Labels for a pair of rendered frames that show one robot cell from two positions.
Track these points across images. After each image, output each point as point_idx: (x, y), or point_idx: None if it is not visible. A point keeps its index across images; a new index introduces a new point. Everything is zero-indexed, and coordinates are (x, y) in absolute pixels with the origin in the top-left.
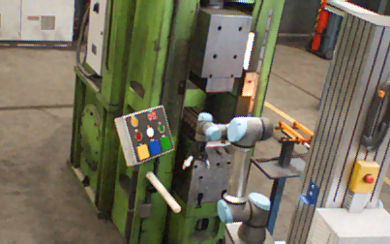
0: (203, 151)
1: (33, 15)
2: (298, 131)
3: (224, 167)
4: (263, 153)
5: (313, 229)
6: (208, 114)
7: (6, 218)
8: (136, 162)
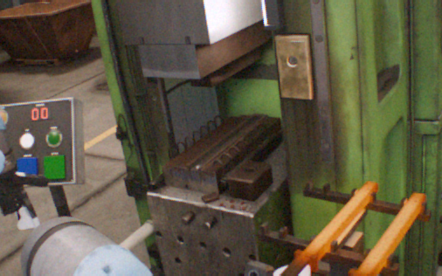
0: (1, 193)
1: None
2: None
3: (219, 258)
4: None
5: None
6: None
7: (133, 231)
8: None
